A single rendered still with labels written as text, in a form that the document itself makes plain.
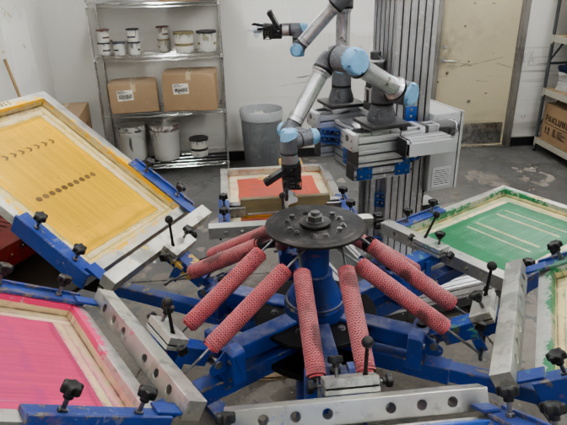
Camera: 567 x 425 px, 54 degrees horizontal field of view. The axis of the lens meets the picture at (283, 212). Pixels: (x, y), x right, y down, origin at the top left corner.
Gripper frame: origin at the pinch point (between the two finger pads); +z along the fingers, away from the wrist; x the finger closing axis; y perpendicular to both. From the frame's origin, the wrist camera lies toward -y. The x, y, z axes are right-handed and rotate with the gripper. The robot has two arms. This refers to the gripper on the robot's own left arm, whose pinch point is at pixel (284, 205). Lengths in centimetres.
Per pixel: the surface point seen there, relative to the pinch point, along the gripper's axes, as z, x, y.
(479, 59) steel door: -1, 374, 260
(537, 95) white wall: 41, 368, 331
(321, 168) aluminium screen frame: 2, 53, 26
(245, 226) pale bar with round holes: -2.7, -25.4, -18.9
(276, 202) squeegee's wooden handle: -2.3, -1.7, -4.1
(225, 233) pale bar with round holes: 0.8, -23.4, -27.3
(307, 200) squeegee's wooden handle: -2.6, -1.7, 10.0
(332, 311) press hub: -4, -92, 4
